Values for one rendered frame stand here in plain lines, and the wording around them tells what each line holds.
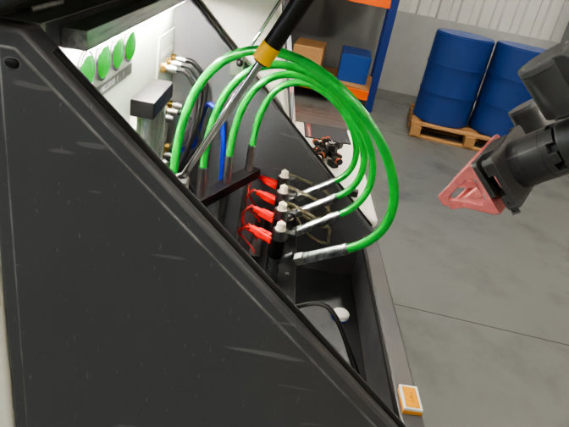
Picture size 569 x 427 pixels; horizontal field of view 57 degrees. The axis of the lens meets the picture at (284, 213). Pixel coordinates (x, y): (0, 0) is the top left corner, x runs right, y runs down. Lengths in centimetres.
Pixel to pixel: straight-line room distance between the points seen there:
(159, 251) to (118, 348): 15
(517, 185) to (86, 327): 52
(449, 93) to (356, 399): 505
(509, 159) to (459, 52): 495
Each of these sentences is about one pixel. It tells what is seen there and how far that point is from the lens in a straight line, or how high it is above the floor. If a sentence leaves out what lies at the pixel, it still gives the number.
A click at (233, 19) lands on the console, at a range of 120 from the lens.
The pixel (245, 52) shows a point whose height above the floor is 141.
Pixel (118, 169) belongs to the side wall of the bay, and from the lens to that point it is 56.
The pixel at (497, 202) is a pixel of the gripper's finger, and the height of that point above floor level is 134.
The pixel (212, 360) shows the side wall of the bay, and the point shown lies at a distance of 67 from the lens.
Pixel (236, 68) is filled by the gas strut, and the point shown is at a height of 130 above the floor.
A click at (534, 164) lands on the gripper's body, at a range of 63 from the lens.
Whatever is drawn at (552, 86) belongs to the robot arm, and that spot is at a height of 148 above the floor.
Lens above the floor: 156
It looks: 27 degrees down
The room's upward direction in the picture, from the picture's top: 11 degrees clockwise
